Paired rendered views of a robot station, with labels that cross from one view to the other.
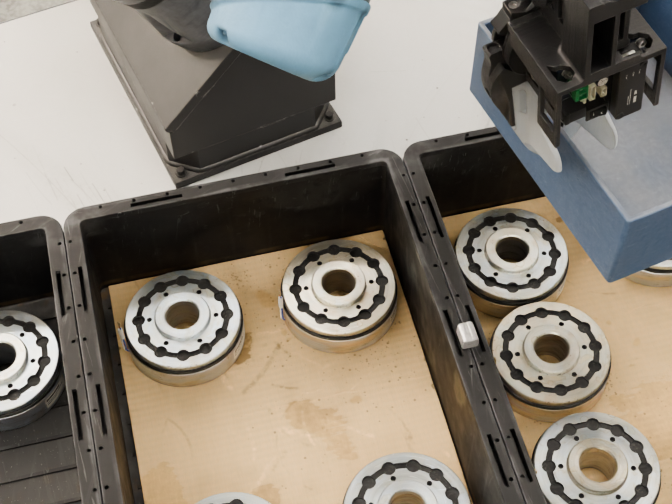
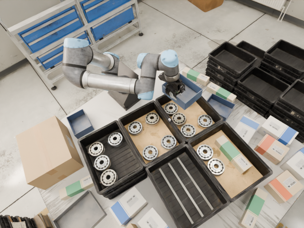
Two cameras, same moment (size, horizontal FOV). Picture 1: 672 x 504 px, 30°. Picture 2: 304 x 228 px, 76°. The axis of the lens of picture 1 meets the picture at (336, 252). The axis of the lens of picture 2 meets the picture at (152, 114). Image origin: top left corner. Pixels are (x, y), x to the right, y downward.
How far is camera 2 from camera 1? 0.31 m
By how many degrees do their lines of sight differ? 5
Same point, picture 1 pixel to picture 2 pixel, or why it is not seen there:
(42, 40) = (102, 96)
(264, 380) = (146, 131)
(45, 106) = (105, 105)
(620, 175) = (182, 97)
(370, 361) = (158, 125)
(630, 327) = (187, 112)
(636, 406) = (190, 121)
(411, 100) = not seen: hidden behind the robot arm
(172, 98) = (123, 100)
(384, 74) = not seen: hidden behind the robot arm
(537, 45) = (171, 88)
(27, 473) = (122, 150)
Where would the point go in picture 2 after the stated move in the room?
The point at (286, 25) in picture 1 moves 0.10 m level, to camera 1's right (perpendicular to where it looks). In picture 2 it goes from (147, 95) to (167, 89)
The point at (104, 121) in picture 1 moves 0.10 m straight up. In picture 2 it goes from (113, 105) to (110, 98)
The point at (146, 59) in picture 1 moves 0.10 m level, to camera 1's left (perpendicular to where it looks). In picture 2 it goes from (118, 96) to (106, 99)
